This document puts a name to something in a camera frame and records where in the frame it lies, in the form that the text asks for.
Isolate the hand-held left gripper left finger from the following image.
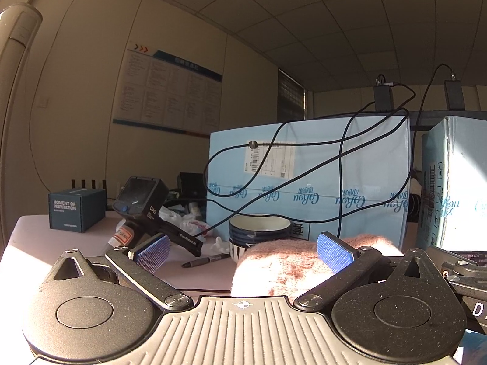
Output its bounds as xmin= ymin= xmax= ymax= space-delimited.
xmin=40 ymin=234 xmax=194 ymax=312

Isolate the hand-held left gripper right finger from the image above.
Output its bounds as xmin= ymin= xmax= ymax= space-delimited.
xmin=293 ymin=232 xmax=447 ymax=312

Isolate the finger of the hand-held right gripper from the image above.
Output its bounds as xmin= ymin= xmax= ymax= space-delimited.
xmin=426 ymin=246 xmax=487 ymax=296

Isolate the pink towel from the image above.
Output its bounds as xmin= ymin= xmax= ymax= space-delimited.
xmin=231 ymin=234 xmax=405 ymax=298

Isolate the bottle with red label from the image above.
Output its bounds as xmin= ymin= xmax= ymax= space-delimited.
xmin=107 ymin=224 xmax=135 ymax=252

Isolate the white plastic bag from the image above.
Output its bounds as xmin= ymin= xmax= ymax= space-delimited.
xmin=160 ymin=203 xmax=233 ymax=255

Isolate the black marker pen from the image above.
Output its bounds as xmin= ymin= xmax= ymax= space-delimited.
xmin=181 ymin=253 xmax=231 ymax=269

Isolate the spare black hand-held gripper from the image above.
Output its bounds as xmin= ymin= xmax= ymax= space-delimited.
xmin=113 ymin=176 xmax=203 ymax=258

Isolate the small black box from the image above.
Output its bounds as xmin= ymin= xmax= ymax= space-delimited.
xmin=177 ymin=172 xmax=208 ymax=199

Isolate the striped white ceramic bowl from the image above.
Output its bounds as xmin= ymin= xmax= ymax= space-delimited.
xmin=230 ymin=241 xmax=252 ymax=264

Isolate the dark blue printed box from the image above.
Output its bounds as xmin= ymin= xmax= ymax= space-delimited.
xmin=48 ymin=188 xmax=107 ymax=234

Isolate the dark blue ceramic bowl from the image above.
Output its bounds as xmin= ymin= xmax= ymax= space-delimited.
xmin=228 ymin=214 xmax=292 ymax=245

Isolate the small light blue cardboard box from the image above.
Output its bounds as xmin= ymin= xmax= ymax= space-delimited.
xmin=416 ymin=116 xmax=487 ymax=252

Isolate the black router with antennas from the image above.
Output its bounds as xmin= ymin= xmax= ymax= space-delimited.
xmin=69 ymin=178 xmax=108 ymax=191

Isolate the large light blue cardboard box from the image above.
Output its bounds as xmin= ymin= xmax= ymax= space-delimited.
xmin=206 ymin=116 xmax=412 ymax=250

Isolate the black power adapter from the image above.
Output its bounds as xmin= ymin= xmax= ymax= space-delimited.
xmin=443 ymin=74 xmax=464 ymax=112
xmin=373 ymin=75 xmax=395 ymax=113

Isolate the dark window blind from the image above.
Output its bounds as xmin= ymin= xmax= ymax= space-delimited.
xmin=277 ymin=68 xmax=307 ymax=123

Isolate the black cable with round bead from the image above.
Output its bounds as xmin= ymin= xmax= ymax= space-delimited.
xmin=205 ymin=80 xmax=417 ymax=240

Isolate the wall notice board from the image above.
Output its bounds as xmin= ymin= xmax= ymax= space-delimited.
xmin=113 ymin=40 xmax=223 ymax=138

